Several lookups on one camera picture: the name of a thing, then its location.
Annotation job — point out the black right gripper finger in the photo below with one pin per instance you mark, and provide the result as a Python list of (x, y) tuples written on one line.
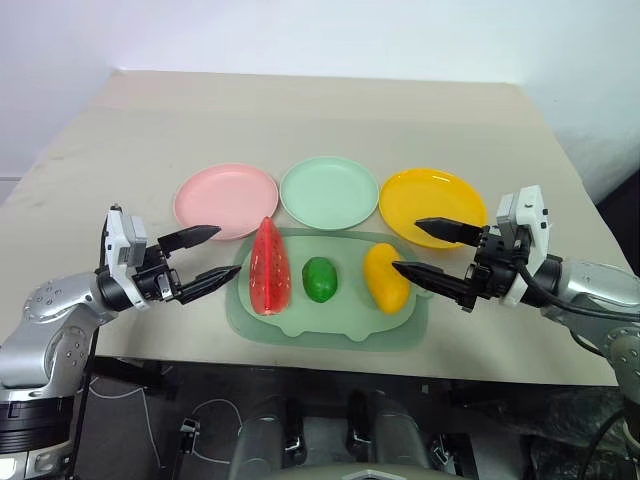
[(450, 230), (435, 280)]

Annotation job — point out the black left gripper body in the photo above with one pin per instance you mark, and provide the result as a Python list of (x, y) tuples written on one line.
[(155, 280)]

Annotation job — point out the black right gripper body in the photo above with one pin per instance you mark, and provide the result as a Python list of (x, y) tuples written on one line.
[(492, 272)]

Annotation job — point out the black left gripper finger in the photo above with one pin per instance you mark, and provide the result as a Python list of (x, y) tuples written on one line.
[(210, 281), (192, 236)]

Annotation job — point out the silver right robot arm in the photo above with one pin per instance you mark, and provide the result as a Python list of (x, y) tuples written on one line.
[(590, 285)]

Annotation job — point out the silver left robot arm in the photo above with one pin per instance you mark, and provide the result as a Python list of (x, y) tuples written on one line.
[(55, 320)]

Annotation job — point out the yellow plate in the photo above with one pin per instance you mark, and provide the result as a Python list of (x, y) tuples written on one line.
[(432, 202)]

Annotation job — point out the pink plate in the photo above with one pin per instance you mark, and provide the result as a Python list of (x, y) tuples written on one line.
[(225, 200)]

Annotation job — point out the light green plate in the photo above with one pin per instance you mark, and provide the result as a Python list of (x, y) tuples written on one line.
[(327, 192)]

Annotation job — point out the yellow mango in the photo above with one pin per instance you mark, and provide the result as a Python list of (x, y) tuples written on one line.
[(382, 277)]

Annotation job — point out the red watermelon slice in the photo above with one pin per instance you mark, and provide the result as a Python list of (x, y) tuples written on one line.
[(270, 270)]

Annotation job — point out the green mango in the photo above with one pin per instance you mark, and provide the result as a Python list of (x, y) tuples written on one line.
[(320, 280)]

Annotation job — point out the green silicone tray mat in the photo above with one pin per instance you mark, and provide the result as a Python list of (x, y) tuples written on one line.
[(330, 320)]

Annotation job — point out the grey rounded robot leg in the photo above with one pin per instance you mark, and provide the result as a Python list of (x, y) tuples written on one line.
[(400, 435), (257, 440)]

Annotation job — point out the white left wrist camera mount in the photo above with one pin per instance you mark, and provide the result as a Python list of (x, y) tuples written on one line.
[(122, 240)]

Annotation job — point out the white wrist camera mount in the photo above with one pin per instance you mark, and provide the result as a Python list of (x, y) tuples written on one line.
[(530, 210), (122, 240)]

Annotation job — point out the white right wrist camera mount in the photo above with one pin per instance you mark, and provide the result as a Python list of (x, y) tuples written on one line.
[(530, 210)]

